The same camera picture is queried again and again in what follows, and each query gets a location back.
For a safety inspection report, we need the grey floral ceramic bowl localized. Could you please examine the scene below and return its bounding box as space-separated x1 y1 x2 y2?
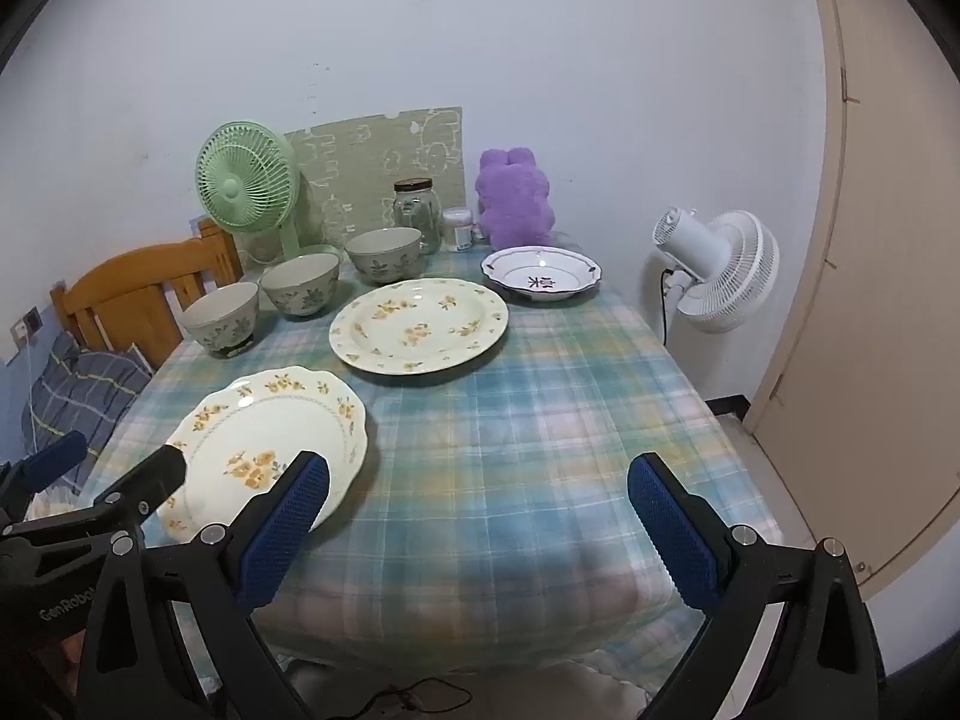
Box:
346 228 423 285
260 252 341 320
178 282 260 358

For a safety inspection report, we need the round yellow floral plate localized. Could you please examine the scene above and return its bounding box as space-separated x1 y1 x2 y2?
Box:
328 279 511 374

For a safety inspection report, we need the green patterned mat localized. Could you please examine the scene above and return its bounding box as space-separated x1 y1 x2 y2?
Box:
283 106 464 241

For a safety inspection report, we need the scalloped yellow floral plate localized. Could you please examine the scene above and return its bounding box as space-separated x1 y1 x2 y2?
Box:
156 366 370 545

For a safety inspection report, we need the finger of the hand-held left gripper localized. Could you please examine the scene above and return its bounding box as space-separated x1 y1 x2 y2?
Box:
0 444 187 539
0 431 87 518

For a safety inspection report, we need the wall socket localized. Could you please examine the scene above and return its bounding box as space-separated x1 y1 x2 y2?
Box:
11 307 44 350

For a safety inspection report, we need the purple plush toy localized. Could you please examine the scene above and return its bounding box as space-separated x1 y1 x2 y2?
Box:
474 148 557 248

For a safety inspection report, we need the black floor cable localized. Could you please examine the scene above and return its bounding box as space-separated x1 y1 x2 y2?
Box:
352 679 451 720

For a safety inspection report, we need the glass jar with dark lid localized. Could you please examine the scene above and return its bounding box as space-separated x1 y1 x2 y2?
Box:
393 178 443 254

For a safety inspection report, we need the beige door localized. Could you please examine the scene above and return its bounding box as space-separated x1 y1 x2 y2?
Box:
742 0 960 601

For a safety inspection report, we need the grey blue plaid cloth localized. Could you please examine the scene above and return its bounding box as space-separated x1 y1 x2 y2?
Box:
21 330 155 496

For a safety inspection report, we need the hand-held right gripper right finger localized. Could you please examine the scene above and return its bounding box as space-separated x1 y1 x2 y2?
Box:
627 453 882 720

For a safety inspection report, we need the cotton swab container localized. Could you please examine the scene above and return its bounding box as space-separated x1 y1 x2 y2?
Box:
442 207 474 253

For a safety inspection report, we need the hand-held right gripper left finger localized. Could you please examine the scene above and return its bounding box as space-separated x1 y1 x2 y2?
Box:
75 451 331 720

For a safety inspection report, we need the green desk fan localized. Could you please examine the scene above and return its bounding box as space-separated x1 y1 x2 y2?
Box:
196 120 346 267

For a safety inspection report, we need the white plate with red pattern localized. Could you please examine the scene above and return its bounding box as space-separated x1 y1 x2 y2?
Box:
481 246 603 304

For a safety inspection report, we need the white standing fan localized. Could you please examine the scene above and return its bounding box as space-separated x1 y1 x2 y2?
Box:
651 205 781 335

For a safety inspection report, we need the wooden chair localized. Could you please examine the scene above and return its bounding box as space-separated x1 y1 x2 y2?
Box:
51 219 245 374

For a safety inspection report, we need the plaid tablecloth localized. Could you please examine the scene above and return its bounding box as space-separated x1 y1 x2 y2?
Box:
79 240 785 676

